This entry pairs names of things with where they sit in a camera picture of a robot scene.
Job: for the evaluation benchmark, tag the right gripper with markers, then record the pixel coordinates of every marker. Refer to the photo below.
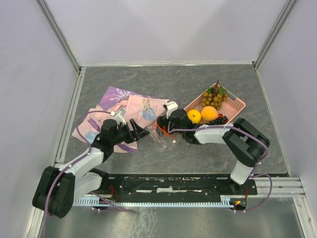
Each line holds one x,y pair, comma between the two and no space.
163,121

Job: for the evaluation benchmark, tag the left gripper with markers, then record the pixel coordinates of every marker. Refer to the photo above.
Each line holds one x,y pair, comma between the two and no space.
136,134

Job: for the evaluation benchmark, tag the clear zip top bag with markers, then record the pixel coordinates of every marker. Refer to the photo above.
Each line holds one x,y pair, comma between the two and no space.
161,139

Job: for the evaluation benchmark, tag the fake yellow lemon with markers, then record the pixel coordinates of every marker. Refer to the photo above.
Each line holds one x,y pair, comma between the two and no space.
194,116

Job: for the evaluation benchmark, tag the fake peach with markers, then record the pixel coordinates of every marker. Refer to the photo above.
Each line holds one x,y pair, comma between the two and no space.
209,113

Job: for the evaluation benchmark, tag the fake dark grape bunch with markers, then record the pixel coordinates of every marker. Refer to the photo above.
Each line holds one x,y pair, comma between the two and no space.
219,121

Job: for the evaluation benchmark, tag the fake brown longan bunch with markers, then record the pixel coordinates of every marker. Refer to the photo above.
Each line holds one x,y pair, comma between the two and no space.
214,96

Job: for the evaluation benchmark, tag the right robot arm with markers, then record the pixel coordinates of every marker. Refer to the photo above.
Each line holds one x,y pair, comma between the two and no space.
247,143

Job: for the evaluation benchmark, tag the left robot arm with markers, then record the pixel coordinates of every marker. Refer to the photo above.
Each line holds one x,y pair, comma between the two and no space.
59,188

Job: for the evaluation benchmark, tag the pink purple printed cloth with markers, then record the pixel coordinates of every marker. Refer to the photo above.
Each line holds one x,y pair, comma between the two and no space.
121,105

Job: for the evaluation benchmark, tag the pink plastic basket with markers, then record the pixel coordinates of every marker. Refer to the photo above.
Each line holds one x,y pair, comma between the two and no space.
229,108

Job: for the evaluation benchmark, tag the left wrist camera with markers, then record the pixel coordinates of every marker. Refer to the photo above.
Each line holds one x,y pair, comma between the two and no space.
119,116

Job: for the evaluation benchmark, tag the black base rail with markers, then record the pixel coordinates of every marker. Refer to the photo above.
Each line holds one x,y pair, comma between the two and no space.
171,187

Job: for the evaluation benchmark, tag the light blue cable duct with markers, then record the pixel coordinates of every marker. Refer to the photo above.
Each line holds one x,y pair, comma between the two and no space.
94,201

